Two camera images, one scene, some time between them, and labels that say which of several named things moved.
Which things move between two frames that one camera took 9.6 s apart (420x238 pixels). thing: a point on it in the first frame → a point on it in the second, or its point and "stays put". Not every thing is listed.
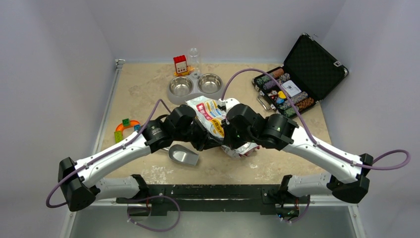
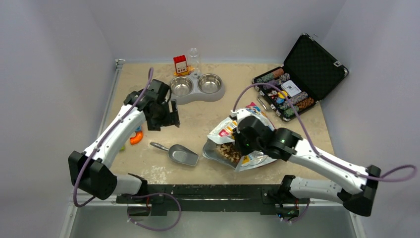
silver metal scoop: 181,154 stays put
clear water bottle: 193,63 stays put
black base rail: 251,199 stays put
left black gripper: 204,141 → 171,118
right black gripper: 228,138 stays put
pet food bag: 208,111 → 221,148
